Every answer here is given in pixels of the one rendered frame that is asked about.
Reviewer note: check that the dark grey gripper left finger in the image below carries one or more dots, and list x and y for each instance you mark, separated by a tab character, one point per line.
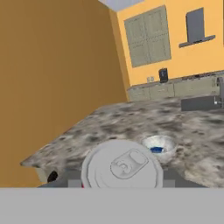
73	176

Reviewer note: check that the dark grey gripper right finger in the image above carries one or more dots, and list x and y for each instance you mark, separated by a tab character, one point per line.
171	176

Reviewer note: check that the silver-topped soda can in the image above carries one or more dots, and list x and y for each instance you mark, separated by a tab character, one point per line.
121	164

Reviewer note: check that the white bowl with ice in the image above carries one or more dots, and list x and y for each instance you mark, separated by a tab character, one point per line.
163	143

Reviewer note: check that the blue soda can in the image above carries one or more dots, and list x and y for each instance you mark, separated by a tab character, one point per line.
156	149

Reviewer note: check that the dark grey sink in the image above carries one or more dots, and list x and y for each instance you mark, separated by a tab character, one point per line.
198	103

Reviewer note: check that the grey-green base cabinet run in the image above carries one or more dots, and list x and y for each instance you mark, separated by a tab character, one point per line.
175	89

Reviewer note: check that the black coffee machine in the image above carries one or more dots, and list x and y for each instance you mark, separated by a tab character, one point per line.
163	75

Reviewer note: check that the grey tap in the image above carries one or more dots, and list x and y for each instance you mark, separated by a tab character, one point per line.
220	87

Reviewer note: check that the grey range hood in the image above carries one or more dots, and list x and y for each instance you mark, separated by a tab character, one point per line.
195	26

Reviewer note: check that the white wall socket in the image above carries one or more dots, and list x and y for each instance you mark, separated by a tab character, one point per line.
150	79

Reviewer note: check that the grey-green wall cupboards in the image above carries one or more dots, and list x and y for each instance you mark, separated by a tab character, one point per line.
148	36

